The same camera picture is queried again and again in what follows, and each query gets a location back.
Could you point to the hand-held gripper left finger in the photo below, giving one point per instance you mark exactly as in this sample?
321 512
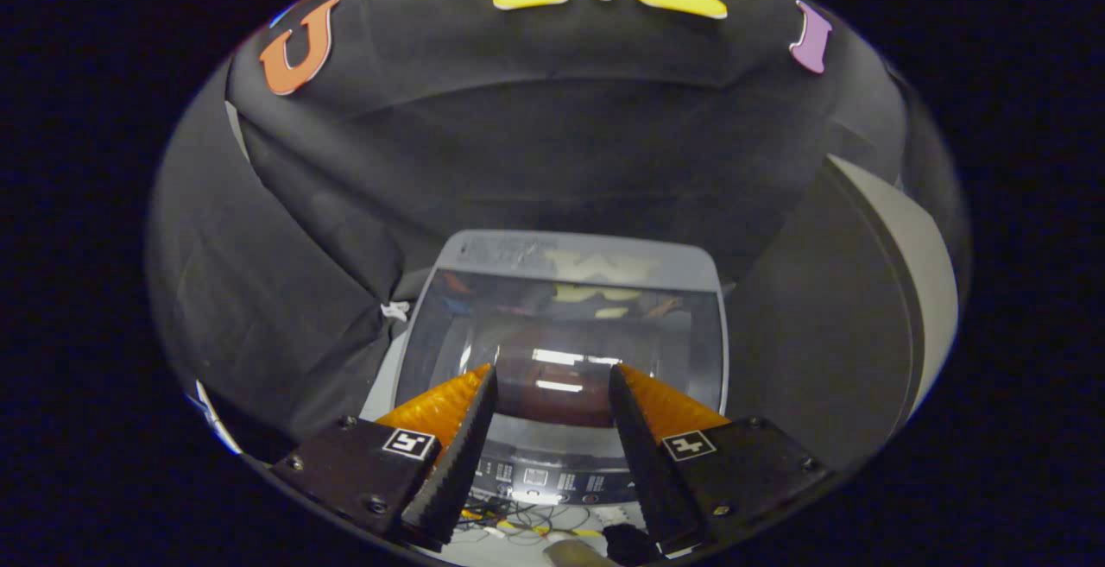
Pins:
457 472

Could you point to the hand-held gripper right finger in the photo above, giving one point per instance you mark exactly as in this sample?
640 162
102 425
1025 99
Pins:
647 472

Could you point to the grey washing machine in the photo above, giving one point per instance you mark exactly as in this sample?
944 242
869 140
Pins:
535 476

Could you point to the small white clip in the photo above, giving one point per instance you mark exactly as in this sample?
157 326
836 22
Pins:
395 311

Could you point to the grey cabinet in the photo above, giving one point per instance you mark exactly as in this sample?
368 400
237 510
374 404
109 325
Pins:
820 334

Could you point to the white blue edged board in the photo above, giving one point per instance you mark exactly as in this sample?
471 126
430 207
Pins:
216 420

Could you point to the black backdrop cloth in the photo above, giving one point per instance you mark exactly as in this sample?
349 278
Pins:
518 144

